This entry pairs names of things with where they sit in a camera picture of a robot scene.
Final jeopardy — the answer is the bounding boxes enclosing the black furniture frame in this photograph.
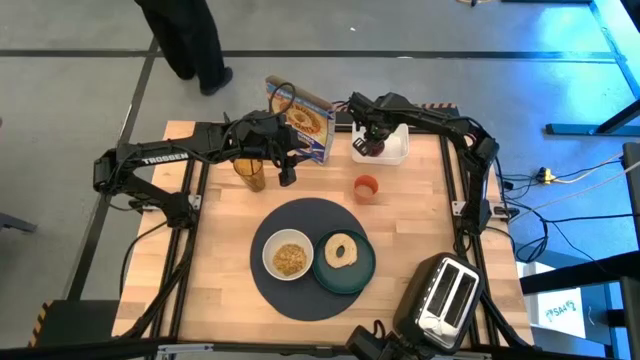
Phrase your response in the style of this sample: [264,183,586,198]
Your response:
[518,142,640,360]

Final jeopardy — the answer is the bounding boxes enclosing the toasted bagel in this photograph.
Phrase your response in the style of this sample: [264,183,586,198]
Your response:
[323,232,359,270]

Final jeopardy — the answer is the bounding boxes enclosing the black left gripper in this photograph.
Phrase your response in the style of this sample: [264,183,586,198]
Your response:
[233,110,312,165]

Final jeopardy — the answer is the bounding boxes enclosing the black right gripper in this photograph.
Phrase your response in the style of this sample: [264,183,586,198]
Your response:
[347,91,401,155]

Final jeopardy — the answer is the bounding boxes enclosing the black silver toaster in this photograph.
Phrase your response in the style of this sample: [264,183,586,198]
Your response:
[393,252,485,356]

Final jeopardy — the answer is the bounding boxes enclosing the dark round placemat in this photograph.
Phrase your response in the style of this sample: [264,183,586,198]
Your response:
[249,197,371,322]

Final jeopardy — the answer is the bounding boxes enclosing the white floor cable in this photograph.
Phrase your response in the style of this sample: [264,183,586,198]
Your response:
[508,160,640,214]

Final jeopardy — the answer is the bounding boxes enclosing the blue cereal box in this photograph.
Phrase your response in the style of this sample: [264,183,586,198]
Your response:
[264,74,336,166]

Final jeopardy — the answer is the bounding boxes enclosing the black hazard-striped base plate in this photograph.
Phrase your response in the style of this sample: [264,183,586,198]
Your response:
[413,101,460,113]
[27,298,122,349]

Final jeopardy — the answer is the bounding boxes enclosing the white printed sign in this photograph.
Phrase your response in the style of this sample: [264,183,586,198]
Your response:
[537,287,587,340]

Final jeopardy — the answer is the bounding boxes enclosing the white ceramic bowl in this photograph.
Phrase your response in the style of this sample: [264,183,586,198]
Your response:
[261,228,315,282]

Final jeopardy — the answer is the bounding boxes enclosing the black aluminium frame rail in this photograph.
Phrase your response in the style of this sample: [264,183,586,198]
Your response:
[169,163,211,339]
[438,133,466,259]
[193,121,446,136]
[148,160,197,340]

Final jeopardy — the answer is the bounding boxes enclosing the golden cereal flakes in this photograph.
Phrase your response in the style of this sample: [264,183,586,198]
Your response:
[272,243,308,278]

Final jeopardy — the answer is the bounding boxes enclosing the black metal desk frame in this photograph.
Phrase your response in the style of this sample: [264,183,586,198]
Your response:
[544,0,640,137]

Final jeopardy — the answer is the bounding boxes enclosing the dark green plate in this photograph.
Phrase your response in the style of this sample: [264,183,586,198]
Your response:
[312,228,377,295]

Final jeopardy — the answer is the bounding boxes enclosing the white rectangular container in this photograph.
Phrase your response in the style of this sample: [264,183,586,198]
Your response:
[350,122,410,166]

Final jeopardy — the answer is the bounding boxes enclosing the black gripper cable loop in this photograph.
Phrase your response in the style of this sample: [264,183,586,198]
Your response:
[268,81,298,117]

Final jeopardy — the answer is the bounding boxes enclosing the black table-level camera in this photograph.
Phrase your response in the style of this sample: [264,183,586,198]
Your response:
[344,322,401,360]

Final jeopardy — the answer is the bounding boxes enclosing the person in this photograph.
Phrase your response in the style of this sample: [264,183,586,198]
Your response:
[133,0,235,97]

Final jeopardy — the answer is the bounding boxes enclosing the orange plastic cup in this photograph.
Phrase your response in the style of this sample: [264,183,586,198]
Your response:
[352,174,380,205]

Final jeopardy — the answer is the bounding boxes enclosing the amber translucent cup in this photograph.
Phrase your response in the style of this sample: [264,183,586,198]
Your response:
[232,157,267,194]

